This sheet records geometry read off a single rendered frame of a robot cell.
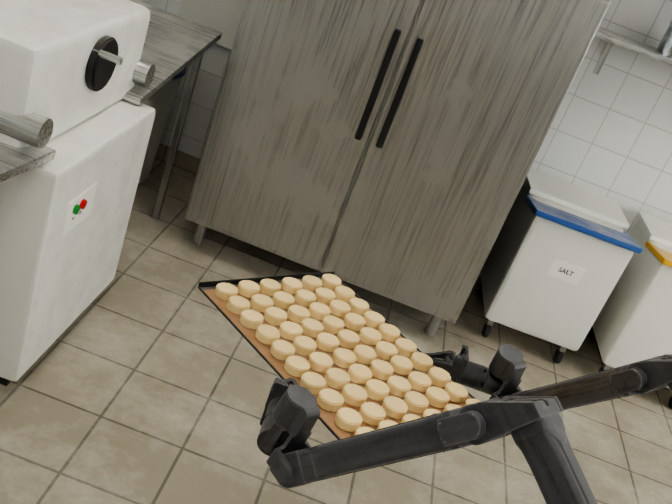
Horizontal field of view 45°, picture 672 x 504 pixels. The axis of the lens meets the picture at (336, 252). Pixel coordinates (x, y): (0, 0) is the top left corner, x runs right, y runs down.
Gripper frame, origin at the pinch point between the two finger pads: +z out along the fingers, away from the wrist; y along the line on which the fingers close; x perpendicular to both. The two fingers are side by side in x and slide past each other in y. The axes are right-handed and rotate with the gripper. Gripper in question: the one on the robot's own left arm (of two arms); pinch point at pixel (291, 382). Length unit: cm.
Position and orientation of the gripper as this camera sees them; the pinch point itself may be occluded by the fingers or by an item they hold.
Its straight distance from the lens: 160.9
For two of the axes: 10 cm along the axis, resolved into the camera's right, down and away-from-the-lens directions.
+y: -3.2, 8.6, 4.1
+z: 1.1, -3.9, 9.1
